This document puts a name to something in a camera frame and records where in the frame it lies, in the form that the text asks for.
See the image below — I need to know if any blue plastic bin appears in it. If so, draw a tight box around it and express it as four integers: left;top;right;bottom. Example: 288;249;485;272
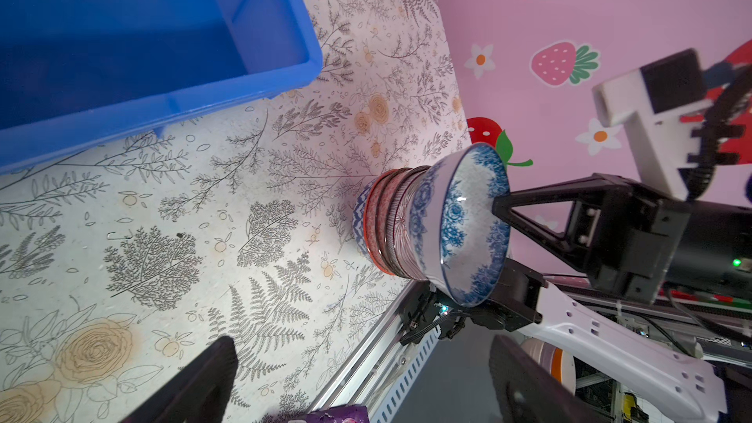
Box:
1;0;322;172

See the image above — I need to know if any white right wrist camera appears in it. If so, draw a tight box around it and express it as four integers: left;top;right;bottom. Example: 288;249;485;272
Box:
593;49;713;200

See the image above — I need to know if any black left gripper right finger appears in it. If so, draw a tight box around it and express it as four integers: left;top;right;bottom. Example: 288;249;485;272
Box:
489;335;602;422

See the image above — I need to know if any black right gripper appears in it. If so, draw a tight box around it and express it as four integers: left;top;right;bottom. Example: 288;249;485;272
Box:
492;174;751;304

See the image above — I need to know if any blue floral bowl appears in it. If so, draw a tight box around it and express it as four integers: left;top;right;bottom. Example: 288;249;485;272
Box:
407;143;510;307

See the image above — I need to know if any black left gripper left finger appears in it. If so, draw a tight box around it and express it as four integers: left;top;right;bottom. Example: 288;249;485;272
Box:
123;336;238;423

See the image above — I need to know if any purple Fox's candy bag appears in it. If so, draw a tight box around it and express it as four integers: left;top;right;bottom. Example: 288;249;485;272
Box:
283;405;370;423

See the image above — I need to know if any blue chevron bottom bowl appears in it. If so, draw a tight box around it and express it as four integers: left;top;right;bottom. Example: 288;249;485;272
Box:
352;179;376;257

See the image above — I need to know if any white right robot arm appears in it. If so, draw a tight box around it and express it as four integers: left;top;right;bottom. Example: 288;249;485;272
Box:
403;174;751;422

